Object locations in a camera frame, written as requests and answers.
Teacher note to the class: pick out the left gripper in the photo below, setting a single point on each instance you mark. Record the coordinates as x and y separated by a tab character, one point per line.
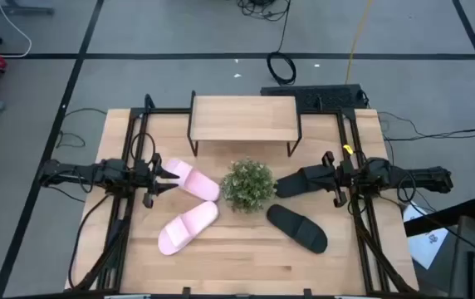
146	178

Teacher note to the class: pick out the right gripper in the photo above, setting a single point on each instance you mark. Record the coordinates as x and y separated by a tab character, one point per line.
342	176

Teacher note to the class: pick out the black slide sandal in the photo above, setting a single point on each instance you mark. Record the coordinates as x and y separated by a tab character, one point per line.
295	228
291	187

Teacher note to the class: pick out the pink slide sandal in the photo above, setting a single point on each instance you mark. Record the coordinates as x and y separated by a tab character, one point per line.
187	226
198	184

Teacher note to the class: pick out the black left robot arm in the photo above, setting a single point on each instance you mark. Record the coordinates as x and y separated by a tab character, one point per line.
75	172

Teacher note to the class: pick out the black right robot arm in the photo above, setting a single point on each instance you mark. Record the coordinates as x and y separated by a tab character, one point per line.
420	176

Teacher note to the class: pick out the wooden shelf black legs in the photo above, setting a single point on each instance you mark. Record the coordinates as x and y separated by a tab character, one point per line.
243	118

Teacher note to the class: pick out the green potted plant black pot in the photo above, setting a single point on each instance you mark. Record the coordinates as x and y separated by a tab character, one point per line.
248	184

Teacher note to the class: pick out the black perforated computer case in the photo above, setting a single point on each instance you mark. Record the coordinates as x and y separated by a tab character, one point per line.
333	97

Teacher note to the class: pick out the white paper sheet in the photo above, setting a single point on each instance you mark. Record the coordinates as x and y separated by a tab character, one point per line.
426	247

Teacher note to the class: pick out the black desk beam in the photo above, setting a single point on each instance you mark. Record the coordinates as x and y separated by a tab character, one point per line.
441	218

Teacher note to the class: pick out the grey table foot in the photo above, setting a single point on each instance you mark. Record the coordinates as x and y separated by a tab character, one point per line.
17	7

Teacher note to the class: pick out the black aluminium rig frame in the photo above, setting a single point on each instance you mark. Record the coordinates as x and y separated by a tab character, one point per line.
163	111

